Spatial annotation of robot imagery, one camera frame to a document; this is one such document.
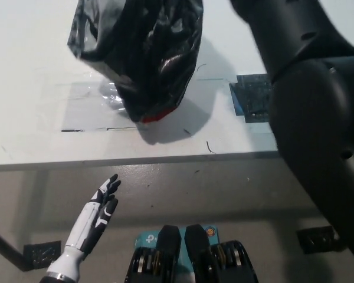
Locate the black plastic bag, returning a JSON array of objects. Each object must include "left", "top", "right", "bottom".
[{"left": 67, "top": 0, "right": 207, "bottom": 124}]

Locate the black square table mat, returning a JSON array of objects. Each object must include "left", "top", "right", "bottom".
[{"left": 228, "top": 74, "right": 274, "bottom": 124}]

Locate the black diagonal table strut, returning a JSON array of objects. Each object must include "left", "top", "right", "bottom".
[{"left": 0, "top": 225, "right": 27, "bottom": 271}]

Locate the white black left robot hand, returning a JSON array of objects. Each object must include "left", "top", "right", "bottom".
[{"left": 65, "top": 173, "right": 122, "bottom": 258}]

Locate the black floor marker pad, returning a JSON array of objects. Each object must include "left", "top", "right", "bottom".
[
  {"left": 296, "top": 225, "right": 345, "bottom": 254},
  {"left": 22, "top": 240, "right": 63, "bottom": 271}
]

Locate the red green coffee bean bag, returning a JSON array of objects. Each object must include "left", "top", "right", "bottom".
[{"left": 140, "top": 106, "right": 178, "bottom": 124}]

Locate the clear tape patch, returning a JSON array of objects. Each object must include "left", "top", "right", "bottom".
[{"left": 61, "top": 81, "right": 142, "bottom": 133}]

